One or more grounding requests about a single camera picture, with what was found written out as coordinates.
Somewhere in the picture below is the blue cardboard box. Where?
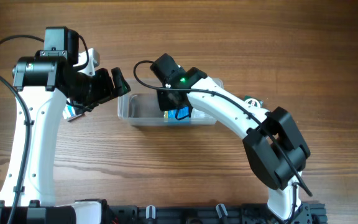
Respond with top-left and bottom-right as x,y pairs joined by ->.
163,106 -> 192,123

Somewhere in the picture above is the white Panadol medicine box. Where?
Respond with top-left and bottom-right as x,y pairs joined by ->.
63,105 -> 84,121

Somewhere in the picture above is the white Hansaplast plaster box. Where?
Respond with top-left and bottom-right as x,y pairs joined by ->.
191,108 -> 212,119

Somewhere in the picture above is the dark green round-label box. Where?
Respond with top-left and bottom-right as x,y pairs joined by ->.
244,95 -> 264,108

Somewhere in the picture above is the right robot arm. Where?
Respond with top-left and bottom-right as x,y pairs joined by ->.
150,54 -> 311,223

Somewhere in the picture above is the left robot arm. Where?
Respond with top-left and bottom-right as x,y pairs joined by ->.
0,27 -> 131,223

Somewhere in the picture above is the clear plastic container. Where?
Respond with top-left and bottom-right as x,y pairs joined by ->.
117,78 -> 217,126

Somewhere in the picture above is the right black cable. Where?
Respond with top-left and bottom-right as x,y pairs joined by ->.
132,60 -> 313,223

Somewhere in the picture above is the black cable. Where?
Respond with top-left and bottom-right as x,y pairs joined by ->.
132,60 -> 313,223
0,34 -> 90,224

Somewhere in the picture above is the left black cable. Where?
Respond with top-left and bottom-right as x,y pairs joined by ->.
0,34 -> 90,224

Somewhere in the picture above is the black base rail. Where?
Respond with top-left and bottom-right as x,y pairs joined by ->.
104,202 -> 328,224

